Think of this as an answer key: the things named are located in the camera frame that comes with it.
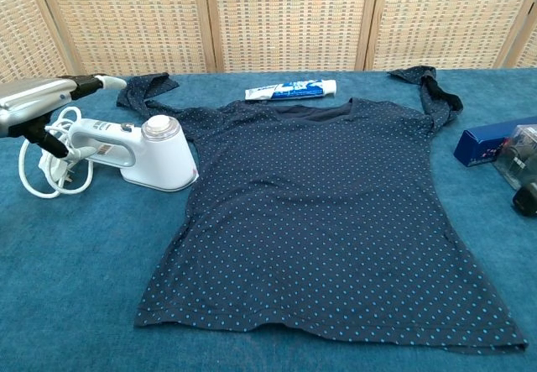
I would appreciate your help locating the white handheld garment steamer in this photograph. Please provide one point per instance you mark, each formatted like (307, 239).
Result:
(168, 162)

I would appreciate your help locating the navy polka dot shirt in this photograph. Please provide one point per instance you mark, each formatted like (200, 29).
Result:
(314, 221)

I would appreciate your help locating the dark blue cardboard box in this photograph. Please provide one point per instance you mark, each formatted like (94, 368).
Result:
(474, 145)

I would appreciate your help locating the blue white toothpaste tube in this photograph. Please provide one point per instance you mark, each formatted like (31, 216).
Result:
(293, 90)

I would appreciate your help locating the woven wooden folding screen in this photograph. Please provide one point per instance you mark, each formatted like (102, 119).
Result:
(285, 19)

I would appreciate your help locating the teal carpet table cover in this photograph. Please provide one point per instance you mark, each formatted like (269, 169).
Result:
(84, 284)

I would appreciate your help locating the small black box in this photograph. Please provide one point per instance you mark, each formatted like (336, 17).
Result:
(526, 200)

